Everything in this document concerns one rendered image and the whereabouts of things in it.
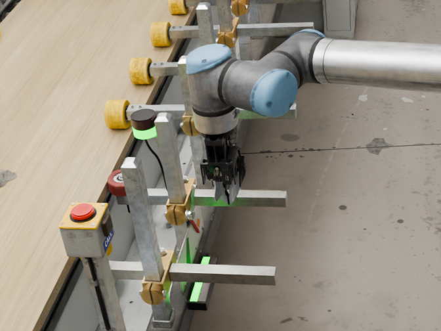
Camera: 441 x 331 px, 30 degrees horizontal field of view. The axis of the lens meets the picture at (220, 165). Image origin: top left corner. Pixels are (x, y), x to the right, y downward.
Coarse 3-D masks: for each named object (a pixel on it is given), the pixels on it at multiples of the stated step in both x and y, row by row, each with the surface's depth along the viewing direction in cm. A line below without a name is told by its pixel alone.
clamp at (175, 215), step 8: (184, 184) 208; (192, 184) 208; (168, 200) 203; (184, 200) 202; (168, 208) 202; (176, 208) 200; (184, 208) 201; (168, 216) 201; (176, 216) 201; (184, 216) 200; (176, 224) 202
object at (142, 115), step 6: (132, 114) 191; (138, 114) 191; (144, 114) 191; (150, 114) 190; (138, 120) 189; (144, 120) 189; (156, 138) 192; (150, 150) 196; (156, 156) 196; (162, 168) 198
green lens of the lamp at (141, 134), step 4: (152, 128) 190; (136, 132) 191; (140, 132) 190; (144, 132) 190; (148, 132) 190; (152, 132) 191; (136, 136) 191; (140, 136) 191; (144, 136) 191; (148, 136) 191; (152, 136) 191
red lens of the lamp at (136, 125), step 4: (132, 120) 190; (148, 120) 189; (152, 120) 189; (132, 124) 191; (136, 124) 189; (140, 124) 189; (144, 124) 189; (148, 124) 189; (152, 124) 190; (136, 128) 190; (140, 128) 189; (144, 128) 189; (148, 128) 190
